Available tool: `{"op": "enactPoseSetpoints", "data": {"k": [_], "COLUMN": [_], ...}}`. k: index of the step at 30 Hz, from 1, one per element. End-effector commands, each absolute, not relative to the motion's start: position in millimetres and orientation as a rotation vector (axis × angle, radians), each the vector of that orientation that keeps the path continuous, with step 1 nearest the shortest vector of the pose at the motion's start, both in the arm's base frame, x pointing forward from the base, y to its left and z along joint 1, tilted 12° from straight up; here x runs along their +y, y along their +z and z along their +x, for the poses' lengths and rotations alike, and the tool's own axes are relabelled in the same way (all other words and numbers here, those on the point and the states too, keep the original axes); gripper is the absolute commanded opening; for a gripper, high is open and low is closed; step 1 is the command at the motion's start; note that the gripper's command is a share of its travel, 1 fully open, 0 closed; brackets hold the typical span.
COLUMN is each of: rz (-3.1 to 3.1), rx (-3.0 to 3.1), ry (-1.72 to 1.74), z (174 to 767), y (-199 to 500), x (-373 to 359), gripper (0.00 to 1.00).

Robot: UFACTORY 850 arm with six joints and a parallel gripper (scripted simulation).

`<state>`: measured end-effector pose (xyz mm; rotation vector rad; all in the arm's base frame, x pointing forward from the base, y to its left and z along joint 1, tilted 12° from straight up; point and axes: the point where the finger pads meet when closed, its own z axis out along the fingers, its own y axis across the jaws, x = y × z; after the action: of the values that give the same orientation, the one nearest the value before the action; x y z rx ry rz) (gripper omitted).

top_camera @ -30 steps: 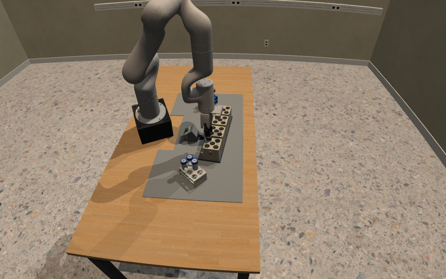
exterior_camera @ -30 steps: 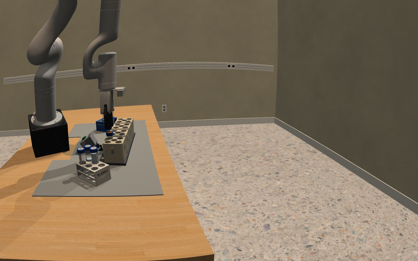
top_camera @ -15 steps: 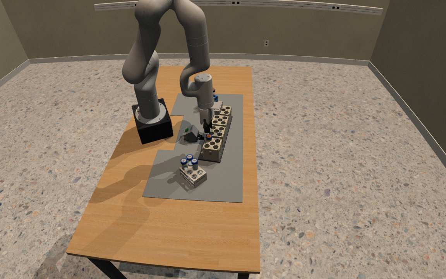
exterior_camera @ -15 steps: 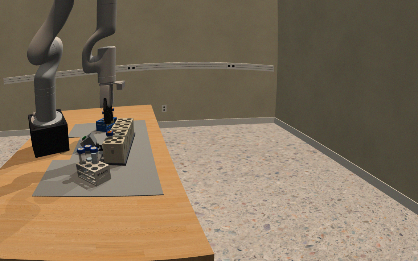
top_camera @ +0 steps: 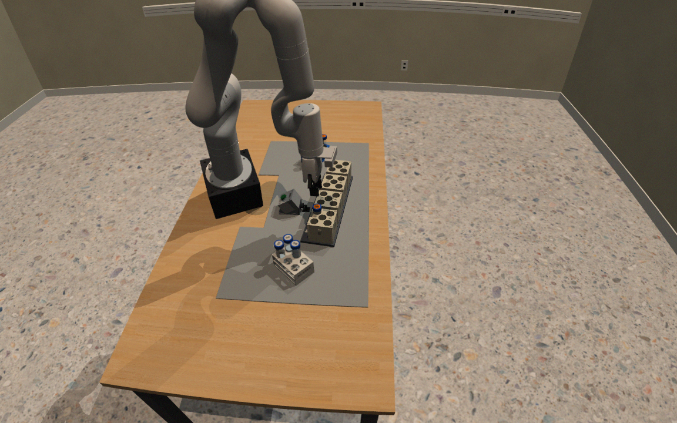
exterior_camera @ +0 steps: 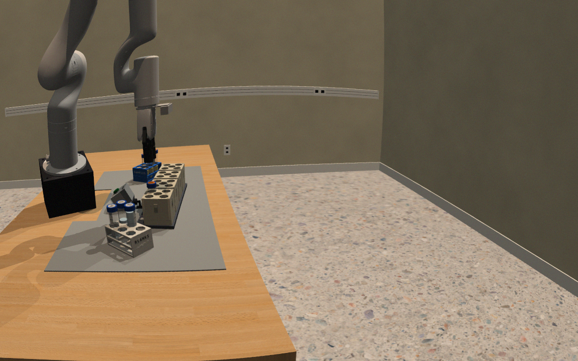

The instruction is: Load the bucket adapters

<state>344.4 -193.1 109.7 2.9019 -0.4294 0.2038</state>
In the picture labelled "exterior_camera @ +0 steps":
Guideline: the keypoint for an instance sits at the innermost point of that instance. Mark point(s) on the beige bucket adapter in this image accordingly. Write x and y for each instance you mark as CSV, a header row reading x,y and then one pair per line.
x,y
173,174
158,210
169,184
175,166

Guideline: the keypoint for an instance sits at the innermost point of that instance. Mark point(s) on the beige tube rack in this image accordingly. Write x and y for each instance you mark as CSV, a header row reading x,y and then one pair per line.
x,y
133,245

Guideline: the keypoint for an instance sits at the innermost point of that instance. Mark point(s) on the blue tube rack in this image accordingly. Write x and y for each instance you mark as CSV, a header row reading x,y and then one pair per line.
x,y
140,174

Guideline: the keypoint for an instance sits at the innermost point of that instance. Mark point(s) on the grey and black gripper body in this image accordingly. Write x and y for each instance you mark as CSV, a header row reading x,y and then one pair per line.
x,y
146,117

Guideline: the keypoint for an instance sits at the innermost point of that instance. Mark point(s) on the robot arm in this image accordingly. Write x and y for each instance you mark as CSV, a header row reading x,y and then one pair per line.
x,y
63,69

